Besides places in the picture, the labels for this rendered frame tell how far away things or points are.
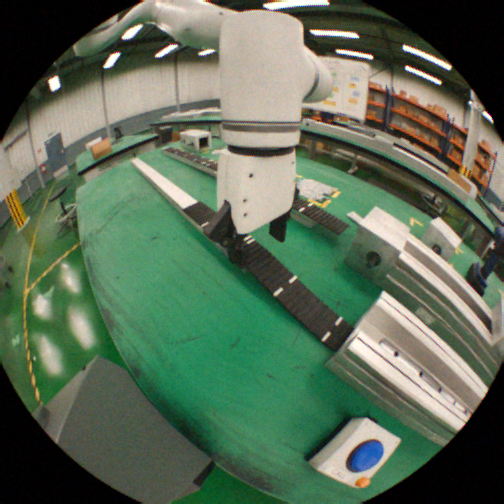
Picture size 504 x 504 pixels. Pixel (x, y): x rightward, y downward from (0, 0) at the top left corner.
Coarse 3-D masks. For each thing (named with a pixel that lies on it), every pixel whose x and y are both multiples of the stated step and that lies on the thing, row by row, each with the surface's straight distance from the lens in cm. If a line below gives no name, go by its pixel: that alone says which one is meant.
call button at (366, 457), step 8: (360, 448) 24; (368, 448) 24; (376, 448) 25; (352, 456) 24; (360, 456) 24; (368, 456) 25; (376, 456) 25; (352, 464) 24; (360, 464) 24; (368, 464) 25; (376, 464) 26
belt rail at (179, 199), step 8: (136, 160) 112; (136, 168) 103; (144, 168) 90; (144, 176) 86; (152, 176) 76; (160, 176) 73; (152, 184) 74; (160, 184) 66; (168, 184) 64; (160, 192) 66; (168, 192) 58; (176, 192) 57; (184, 192) 56; (168, 200) 59; (176, 200) 53; (184, 200) 51; (192, 200) 51; (176, 208) 54; (184, 216) 50; (224, 248) 37
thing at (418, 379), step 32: (384, 320) 28; (416, 320) 29; (352, 352) 22; (384, 352) 24; (416, 352) 31; (448, 352) 32; (352, 384) 29; (384, 384) 26; (416, 384) 26; (448, 384) 37; (480, 384) 42; (416, 416) 32; (448, 416) 32
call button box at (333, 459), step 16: (336, 432) 28; (352, 432) 24; (368, 432) 25; (384, 432) 27; (320, 448) 28; (336, 448) 24; (352, 448) 25; (384, 448) 27; (320, 464) 24; (336, 464) 24; (352, 480) 27
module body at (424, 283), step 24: (408, 240) 42; (408, 264) 35; (432, 264) 43; (384, 288) 40; (408, 288) 38; (432, 288) 37; (456, 288) 46; (432, 312) 42; (456, 312) 41; (480, 312) 52; (456, 336) 46; (480, 336) 46; (480, 360) 55
